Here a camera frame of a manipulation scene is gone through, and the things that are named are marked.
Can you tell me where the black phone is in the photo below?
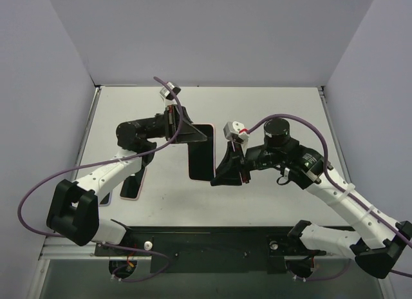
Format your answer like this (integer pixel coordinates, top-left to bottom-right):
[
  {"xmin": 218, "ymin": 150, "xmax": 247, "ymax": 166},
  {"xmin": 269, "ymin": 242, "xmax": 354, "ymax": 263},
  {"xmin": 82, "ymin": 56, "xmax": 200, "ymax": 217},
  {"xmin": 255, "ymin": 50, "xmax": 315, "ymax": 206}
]
[{"xmin": 188, "ymin": 124, "xmax": 215, "ymax": 182}]

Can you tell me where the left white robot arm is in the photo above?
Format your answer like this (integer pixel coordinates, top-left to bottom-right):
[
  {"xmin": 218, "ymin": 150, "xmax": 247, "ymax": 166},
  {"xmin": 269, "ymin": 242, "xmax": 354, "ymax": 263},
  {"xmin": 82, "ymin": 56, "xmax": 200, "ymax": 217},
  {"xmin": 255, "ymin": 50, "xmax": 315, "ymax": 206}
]
[{"xmin": 46, "ymin": 105, "xmax": 207, "ymax": 255}]

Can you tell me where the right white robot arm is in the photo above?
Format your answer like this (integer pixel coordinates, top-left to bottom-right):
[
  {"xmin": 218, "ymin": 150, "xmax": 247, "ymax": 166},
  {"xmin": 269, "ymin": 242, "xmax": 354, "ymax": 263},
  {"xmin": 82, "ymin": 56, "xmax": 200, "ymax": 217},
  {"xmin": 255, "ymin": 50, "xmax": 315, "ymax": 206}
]
[{"xmin": 211, "ymin": 114, "xmax": 411, "ymax": 279}]

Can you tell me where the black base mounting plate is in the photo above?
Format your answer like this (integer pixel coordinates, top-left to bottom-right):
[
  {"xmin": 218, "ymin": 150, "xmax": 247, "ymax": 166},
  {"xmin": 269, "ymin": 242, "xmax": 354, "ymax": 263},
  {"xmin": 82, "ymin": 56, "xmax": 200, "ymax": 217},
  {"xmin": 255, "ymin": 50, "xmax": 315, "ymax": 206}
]
[{"xmin": 95, "ymin": 226, "xmax": 327, "ymax": 274}]

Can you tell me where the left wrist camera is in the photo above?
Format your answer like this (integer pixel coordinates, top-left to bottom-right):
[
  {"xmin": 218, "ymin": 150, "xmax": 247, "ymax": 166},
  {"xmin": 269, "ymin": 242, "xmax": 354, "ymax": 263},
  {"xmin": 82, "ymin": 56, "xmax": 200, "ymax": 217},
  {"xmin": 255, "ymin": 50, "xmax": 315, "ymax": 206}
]
[{"xmin": 159, "ymin": 82, "xmax": 181, "ymax": 108}]

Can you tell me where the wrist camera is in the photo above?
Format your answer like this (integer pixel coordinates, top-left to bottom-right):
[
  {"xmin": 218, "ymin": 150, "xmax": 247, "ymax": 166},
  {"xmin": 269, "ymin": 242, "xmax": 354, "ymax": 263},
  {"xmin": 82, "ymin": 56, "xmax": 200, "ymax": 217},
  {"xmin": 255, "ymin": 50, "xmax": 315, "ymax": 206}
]
[
  {"xmin": 159, "ymin": 82, "xmax": 181, "ymax": 108},
  {"xmin": 223, "ymin": 121, "xmax": 249, "ymax": 147}
]

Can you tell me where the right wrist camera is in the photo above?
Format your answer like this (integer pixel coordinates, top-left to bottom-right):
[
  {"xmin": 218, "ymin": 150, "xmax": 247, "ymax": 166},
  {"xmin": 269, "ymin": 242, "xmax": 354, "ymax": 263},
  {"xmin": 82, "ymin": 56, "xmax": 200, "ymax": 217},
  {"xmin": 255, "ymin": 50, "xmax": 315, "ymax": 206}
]
[{"xmin": 223, "ymin": 121, "xmax": 249, "ymax": 147}]

